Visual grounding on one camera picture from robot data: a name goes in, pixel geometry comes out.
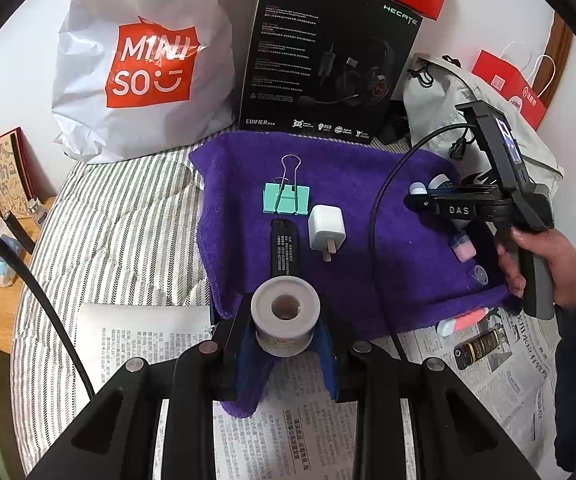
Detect pink blue small cap bottle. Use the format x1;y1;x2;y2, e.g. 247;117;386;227
450;233;477;263

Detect white blue bottle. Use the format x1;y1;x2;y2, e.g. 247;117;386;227
428;174;452;190

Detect clear plastic cap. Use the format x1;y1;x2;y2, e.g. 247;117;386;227
470;264;489;286

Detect white tape roll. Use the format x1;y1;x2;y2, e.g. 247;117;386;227
251;275;320;359

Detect pink white tube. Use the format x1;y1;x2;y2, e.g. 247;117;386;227
436;308;489;338

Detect dark brown gold stick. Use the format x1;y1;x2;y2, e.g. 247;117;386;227
454;328;501;370

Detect black rectangular lighter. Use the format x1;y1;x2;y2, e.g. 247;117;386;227
271;219;300;278

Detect white USB charger plug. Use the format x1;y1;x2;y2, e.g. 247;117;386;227
309;205;346;262

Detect green binder clip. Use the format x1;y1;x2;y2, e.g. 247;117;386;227
262;154;309;216

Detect person's hand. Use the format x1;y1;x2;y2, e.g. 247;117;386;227
496;228;576;311

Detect small red paper bag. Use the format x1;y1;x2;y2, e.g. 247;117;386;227
472;50;557;130

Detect grey Nike waist bag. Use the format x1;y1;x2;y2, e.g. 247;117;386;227
403;53;565;195

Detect newspaper sheet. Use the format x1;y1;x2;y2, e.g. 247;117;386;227
74;299;555;479

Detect purple towel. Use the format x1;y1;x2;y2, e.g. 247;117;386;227
188;130;525;420

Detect striped bed sheet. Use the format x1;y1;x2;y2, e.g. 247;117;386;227
9;131;414;476

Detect black headset box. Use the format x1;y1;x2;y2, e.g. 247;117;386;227
239;0;421;144

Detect black cylinder on nightstand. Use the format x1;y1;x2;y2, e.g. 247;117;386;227
2;211;35;255

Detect patterned notebook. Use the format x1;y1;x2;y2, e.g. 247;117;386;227
0;128;35;219

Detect white Miniso plastic bag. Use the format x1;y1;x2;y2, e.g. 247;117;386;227
51;0;235;164

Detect black cable right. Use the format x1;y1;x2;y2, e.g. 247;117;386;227
367;122;477;366

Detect black cable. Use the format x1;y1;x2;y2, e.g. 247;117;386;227
367;122;477;366
0;214;97;401

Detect brown wooden door frame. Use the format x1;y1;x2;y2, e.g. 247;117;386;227
533;13;573;108

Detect black cable left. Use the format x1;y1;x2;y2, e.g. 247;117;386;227
0;214;97;401

